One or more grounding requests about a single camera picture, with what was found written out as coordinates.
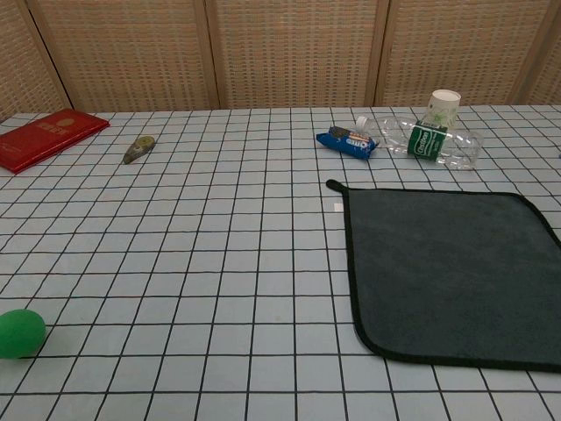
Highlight blue Oreo cookie pack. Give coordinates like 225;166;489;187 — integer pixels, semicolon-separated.
316;125;380;161

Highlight checked light blue tablecloth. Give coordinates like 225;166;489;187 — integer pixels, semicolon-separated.
0;103;561;421

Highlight red booklet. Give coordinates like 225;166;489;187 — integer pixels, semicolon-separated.
0;108;110;175

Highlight dark green yellow cloth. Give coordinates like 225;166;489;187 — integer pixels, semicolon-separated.
325;178;561;374

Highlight olive correction tape dispenser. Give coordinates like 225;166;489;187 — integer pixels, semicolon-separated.
122;135;157;166

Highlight white floral paper cup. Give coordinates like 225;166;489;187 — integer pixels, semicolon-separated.
422;89;463;129

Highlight clear plastic water bottle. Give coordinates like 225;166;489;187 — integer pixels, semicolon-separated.
355;115;485;171

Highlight green ball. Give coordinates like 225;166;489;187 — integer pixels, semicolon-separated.
0;308;47;360

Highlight woven folding screen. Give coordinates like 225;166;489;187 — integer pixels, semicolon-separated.
0;0;561;125

